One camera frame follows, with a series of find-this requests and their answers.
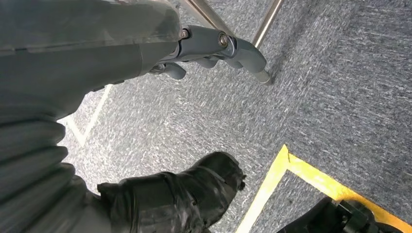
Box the steel workbench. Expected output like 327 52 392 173
180 0 285 86

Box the yellow tape square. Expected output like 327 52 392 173
63 84 113 148

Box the black robot foot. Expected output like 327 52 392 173
276 197 403 233

